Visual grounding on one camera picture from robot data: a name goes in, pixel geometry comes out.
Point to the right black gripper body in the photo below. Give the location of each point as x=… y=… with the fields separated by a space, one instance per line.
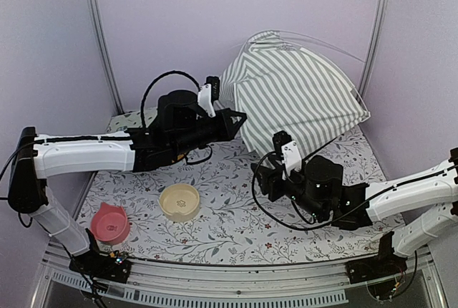
x=313 y=208

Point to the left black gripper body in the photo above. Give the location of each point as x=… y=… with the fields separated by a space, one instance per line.
x=189 y=140

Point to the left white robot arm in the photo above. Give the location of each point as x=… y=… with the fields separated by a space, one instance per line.
x=39 y=157

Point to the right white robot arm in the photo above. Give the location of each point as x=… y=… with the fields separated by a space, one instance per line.
x=436 y=188

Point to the cream pet bowl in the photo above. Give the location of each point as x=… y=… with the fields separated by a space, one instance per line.
x=180 y=202

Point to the red cat-ear pet bowl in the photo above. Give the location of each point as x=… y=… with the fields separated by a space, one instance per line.
x=110 y=224

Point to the green patterned cushion mat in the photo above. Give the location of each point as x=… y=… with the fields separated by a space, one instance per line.
x=131 y=120

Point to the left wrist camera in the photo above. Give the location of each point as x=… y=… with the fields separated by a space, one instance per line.
x=209 y=93

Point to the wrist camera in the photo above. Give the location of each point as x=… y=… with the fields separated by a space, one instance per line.
x=288 y=152
x=209 y=93

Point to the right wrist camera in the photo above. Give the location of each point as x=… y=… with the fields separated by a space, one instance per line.
x=288 y=152

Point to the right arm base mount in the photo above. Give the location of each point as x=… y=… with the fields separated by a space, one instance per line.
x=375 y=267

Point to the left aluminium frame post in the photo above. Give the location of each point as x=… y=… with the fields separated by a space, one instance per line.
x=114 y=92

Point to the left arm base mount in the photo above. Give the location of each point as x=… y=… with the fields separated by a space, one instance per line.
x=100 y=266

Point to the front aluminium rail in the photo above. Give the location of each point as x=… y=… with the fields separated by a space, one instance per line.
x=167 y=284

